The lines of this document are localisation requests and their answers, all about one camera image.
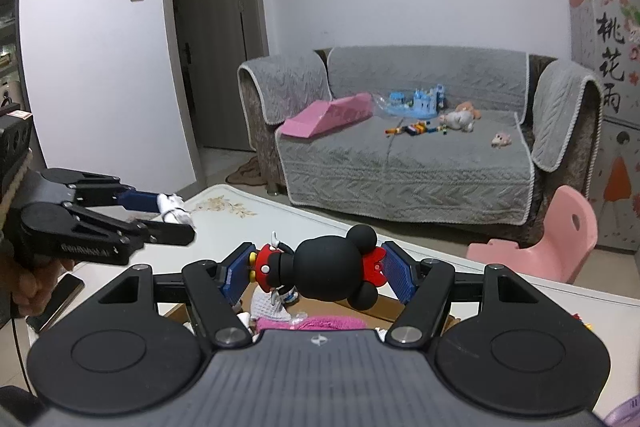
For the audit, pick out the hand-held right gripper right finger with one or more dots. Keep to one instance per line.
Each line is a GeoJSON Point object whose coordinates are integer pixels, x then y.
{"type": "Point", "coordinates": [400, 274]}

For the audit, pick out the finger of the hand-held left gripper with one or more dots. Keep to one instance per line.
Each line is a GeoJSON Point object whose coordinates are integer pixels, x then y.
{"type": "Point", "coordinates": [90, 189]}
{"type": "Point", "coordinates": [85, 237]}

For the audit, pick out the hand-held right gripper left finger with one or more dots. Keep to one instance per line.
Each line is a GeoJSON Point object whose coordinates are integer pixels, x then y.
{"type": "Point", "coordinates": [232, 274]}

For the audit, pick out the shallow cardboard box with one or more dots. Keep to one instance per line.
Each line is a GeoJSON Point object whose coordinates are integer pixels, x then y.
{"type": "Point", "coordinates": [387, 309]}

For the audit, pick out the black red mouse figure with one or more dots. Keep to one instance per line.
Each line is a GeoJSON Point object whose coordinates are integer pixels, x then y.
{"type": "Point", "coordinates": [325, 267]}

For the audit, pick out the white roll black band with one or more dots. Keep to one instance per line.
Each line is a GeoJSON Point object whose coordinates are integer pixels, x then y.
{"type": "Point", "coordinates": [175, 209]}

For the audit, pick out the pink dotted towel bundle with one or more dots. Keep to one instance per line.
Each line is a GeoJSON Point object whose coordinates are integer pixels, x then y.
{"type": "Point", "coordinates": [320, 322]}

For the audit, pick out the person's left hand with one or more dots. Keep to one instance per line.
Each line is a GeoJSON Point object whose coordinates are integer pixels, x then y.
{"type": "Point", "coordinates": [20, 292]}

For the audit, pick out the white desk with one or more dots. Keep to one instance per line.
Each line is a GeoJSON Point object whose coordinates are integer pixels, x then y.
{"type": "Point", "coordinates": [225, 217]}

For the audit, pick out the black smartphone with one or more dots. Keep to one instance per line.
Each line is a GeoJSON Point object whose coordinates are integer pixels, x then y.
{"type": "Point", "coordinates": [57, 302]}

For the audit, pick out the grey quilted sofa seat cover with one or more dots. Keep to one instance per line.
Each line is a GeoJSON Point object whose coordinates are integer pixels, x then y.
{"type": "Point", "coordinates": [400, 172]}

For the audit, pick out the scattered toy building bricks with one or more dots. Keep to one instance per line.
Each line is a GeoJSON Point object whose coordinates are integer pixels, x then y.
{"type": "Point", "coordinates": [415, 128]}

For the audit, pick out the white plush toy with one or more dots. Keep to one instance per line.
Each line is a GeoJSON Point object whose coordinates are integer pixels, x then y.
{"type": "Point", "coordinates": [460, 119]}

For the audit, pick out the small pink plush toy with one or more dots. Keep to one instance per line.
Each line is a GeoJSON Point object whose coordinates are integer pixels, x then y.
{"type": "Point", "coordinates": [500, 139]}

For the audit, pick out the pink plastic chair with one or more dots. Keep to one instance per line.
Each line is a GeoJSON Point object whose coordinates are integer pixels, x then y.
{"type": "Point", "coordinates": [565, 237]}

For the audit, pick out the clear plastic bag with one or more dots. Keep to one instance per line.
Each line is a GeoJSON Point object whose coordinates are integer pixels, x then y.
{"type": "Point", "coordinates": [387, 104]}

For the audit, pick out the grey door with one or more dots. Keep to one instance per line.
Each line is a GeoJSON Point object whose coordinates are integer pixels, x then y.
{"type": "Point", "coordinates": [210, 67]}

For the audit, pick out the blue toy castle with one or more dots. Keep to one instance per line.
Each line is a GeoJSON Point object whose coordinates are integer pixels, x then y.
{"type": "Point", "coordinates": [425, 104]}

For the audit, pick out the pink paper bag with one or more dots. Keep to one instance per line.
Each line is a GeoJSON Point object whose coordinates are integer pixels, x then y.
{"type": "Point", "coordinates": [325, 117]}

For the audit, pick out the grey quilted armrest cover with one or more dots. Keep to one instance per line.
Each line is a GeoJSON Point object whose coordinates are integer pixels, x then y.
{"type": "Point", "coordinates": [565, 117]}
{"type": "Point", "coordinates": [285, 82]}

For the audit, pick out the grey sofa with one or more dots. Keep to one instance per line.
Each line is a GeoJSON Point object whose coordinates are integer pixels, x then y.
{"type": "Point", "coordinates": [590, 187]}

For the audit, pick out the purple printed package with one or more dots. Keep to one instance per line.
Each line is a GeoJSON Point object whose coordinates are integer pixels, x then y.
{"type": "Point", "coordinates": [625, 412]}

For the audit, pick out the flower-stickered refrigerator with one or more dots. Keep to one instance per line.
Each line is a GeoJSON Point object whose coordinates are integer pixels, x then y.
{"type": "Point", "coordinates": [615, 107]}

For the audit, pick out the cluttered wall shelf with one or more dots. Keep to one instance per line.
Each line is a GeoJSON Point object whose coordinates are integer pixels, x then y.
{"type": "Point", "coordinates": [9, 32]}

